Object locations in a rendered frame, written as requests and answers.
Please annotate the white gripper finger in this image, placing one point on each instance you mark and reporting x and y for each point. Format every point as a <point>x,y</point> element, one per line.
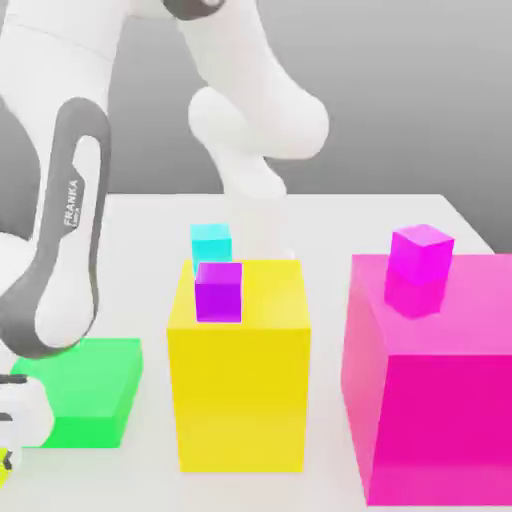
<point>16,458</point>

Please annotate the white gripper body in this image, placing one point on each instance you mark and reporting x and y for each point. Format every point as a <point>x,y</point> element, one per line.
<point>28,412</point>

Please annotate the small yellow cube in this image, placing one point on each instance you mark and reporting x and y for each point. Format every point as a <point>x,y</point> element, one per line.
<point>3,476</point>

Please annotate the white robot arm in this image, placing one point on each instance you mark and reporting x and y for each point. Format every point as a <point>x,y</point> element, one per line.
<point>256,104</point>

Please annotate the small purple cube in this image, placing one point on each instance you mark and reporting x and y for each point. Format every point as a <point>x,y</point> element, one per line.
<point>218,296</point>

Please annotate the small cyan cube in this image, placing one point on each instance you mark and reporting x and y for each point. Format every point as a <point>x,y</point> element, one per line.
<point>210,244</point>

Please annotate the small magenta cube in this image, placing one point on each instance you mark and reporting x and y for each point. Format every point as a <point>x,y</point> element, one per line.
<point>418,272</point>

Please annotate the large green box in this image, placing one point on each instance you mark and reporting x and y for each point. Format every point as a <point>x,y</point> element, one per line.
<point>92,380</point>

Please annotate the large yellow box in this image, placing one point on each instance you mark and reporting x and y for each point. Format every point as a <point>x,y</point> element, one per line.
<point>240,392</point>

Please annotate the large pink box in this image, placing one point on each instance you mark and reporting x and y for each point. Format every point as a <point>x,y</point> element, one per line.
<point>444,424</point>

